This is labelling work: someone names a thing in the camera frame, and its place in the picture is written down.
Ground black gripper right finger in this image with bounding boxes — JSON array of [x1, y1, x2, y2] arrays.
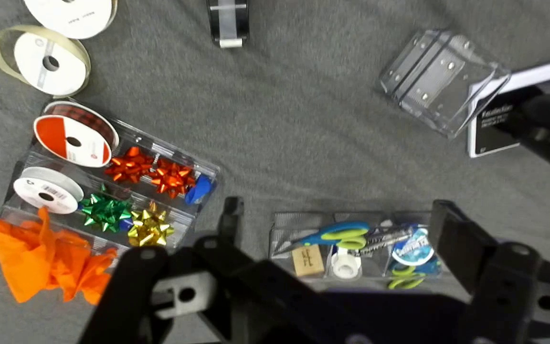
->
[[428, 200, 550, 344]]

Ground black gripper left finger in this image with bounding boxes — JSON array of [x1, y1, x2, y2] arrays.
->
[[81, 196, 272, 344]]

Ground clear compartment case with bows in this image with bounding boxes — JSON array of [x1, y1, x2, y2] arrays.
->
[[0, 117, 226, 257]]

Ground blue ribbon piece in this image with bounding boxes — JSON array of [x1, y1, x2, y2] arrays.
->
[[184, 173, 218, 207]]

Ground blue white round ribbon roll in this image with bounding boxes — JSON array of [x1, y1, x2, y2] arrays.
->
[[390, 228, 436, 268]]

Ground green blue small scissors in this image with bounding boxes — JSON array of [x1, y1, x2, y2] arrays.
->
[[386, 266, 444, 293]]

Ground shiny gold gift bow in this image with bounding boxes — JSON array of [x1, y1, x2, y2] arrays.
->
[[127, 201, 178, 249]]

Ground tan wooden block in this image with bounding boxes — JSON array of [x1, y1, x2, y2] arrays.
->
[[291, 245, 327, 280]]

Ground grey tablecloth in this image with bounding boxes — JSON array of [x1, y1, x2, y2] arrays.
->
[[0, 0, 550, 344]]

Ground white tape roll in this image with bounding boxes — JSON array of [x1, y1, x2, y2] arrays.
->
[[327, 247, 365, 282]]

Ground white flat box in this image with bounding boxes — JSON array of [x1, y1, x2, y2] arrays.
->
[[467, 54, 550, 161]]

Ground shiny green gift bow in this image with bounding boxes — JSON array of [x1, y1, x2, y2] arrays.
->
[[79, 192, 134, 234]]

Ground empty clear plastic box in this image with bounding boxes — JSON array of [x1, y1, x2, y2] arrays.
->
[[377, 28, 512, 140]]

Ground red white plaid ribbon spool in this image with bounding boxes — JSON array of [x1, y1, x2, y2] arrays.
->
[[31, 100, 123, 171]]

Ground black tape dispenser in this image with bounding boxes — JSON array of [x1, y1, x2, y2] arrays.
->
[[207, 0, 253, 50]]

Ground orange fabric ribbon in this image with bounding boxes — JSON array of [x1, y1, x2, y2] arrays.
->
[[0, 207, 121, 307]]

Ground white spool loose beige ribbon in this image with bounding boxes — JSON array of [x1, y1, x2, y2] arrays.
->
[[0, 24, 92, 100]]

